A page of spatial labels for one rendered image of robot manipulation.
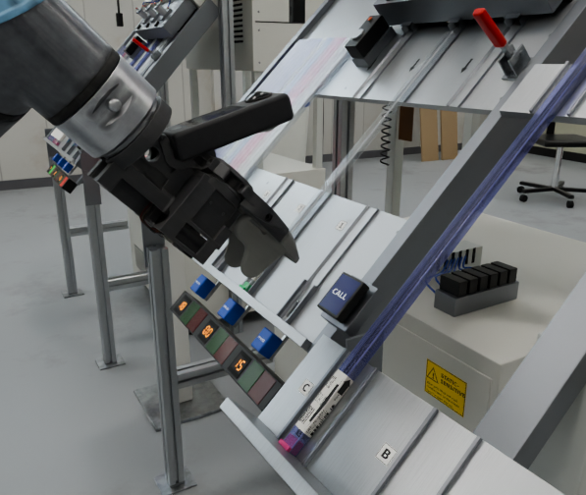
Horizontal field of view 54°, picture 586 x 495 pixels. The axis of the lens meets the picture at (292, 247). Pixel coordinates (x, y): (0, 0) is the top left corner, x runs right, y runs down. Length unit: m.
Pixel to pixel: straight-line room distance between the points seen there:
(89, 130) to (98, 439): 1.43
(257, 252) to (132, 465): 1.23
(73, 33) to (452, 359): 0.73
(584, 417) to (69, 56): 0.49
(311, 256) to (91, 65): 0.43
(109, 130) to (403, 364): 0.74
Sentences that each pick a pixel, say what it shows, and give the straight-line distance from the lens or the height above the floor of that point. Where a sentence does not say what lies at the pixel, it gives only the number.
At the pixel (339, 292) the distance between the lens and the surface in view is 0.63.
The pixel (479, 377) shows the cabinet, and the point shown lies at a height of 0.58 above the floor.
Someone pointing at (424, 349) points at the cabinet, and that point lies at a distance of 1.00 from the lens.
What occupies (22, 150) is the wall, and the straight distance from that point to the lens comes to 5.35.
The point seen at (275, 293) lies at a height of 0.74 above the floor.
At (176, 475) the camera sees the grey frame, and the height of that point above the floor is 0.03.
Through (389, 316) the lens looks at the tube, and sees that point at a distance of 0.51.
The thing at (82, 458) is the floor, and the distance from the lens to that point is 1.76.
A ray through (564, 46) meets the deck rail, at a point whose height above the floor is 1.05.
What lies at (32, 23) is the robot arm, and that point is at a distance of 0.44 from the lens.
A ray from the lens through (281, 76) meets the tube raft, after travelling 1.25.
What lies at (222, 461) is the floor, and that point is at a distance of 1.67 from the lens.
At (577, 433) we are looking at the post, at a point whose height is 0.74.
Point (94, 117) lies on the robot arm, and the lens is 0.45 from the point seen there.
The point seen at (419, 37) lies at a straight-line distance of 1.03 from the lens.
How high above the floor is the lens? 1.04
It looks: 18 degrees down
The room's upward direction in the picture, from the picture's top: straight up
